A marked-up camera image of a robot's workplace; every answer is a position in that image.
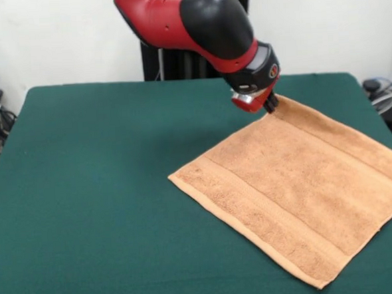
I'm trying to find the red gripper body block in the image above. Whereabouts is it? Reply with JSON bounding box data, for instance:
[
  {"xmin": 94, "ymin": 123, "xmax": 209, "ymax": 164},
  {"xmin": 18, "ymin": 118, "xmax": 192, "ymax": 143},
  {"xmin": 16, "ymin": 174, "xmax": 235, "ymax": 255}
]
[{"xmin": 231, "ymin": 87, "xmax": 276, "ymax": 115}]

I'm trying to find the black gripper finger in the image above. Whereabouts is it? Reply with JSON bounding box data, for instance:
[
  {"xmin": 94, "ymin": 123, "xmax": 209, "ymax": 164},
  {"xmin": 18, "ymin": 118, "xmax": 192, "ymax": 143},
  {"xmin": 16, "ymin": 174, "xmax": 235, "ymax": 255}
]
[{"xmin": 262, "ymin": 90, "xmax": 280, "ymax": 115}]

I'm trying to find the tan terry towel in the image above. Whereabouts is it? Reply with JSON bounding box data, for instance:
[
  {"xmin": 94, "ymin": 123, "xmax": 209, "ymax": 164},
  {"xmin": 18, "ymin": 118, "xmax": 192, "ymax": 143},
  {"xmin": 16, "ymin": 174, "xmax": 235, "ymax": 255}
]
[{"xmin": 163, "ymin": 86, "xmax": 392, "ymax": 294}]

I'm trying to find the dark green table cloth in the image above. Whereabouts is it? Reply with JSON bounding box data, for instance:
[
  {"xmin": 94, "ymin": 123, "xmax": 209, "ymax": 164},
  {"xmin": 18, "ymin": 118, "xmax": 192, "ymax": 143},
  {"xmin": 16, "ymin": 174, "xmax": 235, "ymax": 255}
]
[{"xmin": 0, "ymin": 64, "xmax": 392, "ymax": 294}]

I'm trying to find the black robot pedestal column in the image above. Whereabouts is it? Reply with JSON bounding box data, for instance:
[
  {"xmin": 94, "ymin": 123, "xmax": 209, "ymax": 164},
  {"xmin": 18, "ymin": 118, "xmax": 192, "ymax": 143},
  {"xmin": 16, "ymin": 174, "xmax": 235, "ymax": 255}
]
[{"xmin": 136, "ymin": 0, "xmax": 268, "ymax": 83}]

